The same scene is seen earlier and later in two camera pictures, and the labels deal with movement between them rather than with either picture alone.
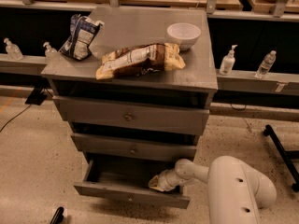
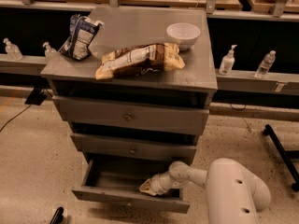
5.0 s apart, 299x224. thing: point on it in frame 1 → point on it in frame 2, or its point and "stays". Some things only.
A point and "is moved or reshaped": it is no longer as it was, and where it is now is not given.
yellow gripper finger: (154, 182) → (147, 186)
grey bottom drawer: (125, 178) is moved or reshaped
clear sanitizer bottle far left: (12, 50) stays
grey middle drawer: (133, 147) stays
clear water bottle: (265, 65) stays
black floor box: (35, 97) stays
